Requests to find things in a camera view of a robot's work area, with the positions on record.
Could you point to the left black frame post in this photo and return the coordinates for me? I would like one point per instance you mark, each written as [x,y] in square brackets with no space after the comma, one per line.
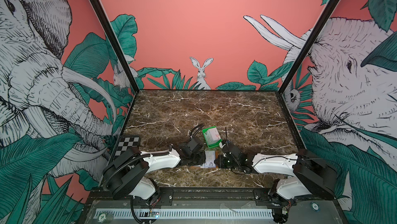
[110,34]

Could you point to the black white checkerboard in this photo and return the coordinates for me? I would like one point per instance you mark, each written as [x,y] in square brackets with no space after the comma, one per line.
[125,142]

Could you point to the brown leather card holder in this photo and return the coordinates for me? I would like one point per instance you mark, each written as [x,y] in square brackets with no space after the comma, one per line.
[205,160]

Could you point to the black frame post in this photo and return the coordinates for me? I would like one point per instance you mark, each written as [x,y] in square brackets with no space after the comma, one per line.
[110,34]
[316,31]

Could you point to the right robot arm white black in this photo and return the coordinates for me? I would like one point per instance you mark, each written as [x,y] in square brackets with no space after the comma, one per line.
[308,175]

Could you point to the right black frame post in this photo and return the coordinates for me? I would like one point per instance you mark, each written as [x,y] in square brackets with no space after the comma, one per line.
[316,31]

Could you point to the stack of credit cards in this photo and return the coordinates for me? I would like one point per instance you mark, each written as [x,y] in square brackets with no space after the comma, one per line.
[212,135]

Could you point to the white slotted cable duct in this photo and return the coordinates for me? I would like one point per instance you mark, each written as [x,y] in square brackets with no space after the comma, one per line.
[182,213]

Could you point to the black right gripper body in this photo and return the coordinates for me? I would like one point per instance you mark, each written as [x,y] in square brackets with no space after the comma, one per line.
[225,163]

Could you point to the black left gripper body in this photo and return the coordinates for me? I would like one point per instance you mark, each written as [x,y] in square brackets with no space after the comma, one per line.
[198,160]

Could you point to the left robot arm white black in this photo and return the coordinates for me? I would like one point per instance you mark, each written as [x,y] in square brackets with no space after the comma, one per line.
[125,176]

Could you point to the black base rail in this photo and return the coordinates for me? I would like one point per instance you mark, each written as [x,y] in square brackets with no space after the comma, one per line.
[260,196]

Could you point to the green plastic tray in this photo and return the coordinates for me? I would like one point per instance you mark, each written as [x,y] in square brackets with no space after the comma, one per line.
[208,145]

